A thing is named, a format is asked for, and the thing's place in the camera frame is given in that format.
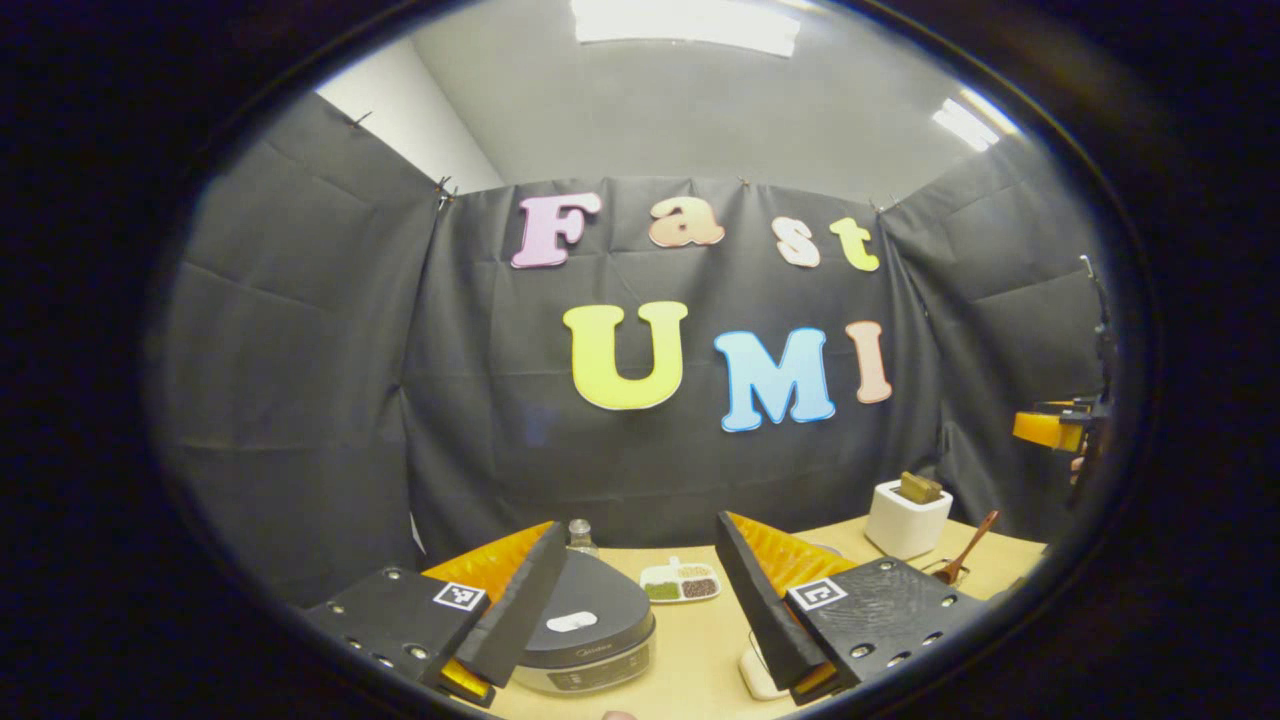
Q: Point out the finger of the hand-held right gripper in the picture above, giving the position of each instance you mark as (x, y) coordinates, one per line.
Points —
(1040, 428)

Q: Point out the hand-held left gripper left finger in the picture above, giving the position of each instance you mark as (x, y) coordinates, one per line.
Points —
(520, 610)

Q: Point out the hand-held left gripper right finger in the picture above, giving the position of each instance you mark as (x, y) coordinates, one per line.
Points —
(760, 610)

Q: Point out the white rice box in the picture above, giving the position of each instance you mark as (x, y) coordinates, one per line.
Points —
(755, 675)

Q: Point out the dark grey rice cooker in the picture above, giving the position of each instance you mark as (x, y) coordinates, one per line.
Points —
(600, 600)

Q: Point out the brown wooden spoon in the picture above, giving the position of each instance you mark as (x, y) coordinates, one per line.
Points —
(975, 545)

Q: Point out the dark brown bean heap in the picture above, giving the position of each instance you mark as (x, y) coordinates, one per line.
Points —
(699, 588)

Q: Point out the yellow bean heap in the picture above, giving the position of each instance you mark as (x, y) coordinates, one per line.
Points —
(694, 571)

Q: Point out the small glass bottle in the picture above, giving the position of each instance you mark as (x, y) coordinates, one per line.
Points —
(581, 540)

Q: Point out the green bean heap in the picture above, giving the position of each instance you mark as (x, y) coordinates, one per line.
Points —
(662, 590)

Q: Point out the white divided dish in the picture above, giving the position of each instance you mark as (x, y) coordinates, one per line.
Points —
(658, 572)

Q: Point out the brown toast slice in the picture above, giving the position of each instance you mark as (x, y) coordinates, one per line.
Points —
(918, 488)

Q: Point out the white toaster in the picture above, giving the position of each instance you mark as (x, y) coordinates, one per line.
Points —
(905, 525)

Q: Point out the black backdrop cloth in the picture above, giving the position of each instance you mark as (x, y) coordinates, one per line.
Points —
(400, 400)

